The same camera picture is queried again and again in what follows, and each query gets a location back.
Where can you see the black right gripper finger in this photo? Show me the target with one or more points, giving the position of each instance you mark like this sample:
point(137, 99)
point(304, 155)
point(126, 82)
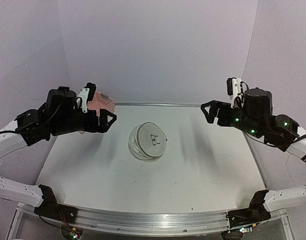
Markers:
point(210, 115)
point(212, 106)

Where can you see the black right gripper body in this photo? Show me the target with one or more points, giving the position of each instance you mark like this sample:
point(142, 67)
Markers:
point(227, 121)

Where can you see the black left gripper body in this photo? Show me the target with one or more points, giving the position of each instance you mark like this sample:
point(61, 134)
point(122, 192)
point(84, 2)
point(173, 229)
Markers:
point(65, 124)

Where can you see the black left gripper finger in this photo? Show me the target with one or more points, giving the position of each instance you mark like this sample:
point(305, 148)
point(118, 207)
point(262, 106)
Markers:
point(102, 112)
point(106, 120)

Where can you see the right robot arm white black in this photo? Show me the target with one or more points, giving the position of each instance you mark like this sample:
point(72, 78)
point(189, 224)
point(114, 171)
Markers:
point(254, 116)

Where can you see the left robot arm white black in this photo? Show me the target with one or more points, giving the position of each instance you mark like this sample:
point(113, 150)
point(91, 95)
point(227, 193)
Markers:
point(29, 128)

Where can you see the pink plastic basket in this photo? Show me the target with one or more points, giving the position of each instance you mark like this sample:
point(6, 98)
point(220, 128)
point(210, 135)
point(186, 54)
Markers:
point(101, 101)

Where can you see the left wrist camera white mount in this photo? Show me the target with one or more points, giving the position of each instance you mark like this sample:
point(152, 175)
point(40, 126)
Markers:
point(86, 95)

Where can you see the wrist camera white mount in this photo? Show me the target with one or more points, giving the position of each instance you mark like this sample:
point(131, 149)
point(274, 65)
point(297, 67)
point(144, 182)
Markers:
point(235, 92)
point(86, 95)

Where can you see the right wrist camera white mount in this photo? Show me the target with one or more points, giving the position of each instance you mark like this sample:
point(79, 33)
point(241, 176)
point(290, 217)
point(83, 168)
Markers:
point(235, 92)

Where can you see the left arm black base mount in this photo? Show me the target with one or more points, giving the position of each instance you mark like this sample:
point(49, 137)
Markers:
point(51, 209)

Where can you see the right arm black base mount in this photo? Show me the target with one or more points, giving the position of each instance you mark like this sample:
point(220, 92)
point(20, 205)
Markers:
point(253, 214)

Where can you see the aluminium front rail frame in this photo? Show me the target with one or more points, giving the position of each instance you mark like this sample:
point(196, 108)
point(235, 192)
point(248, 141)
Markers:
point(100, 224)

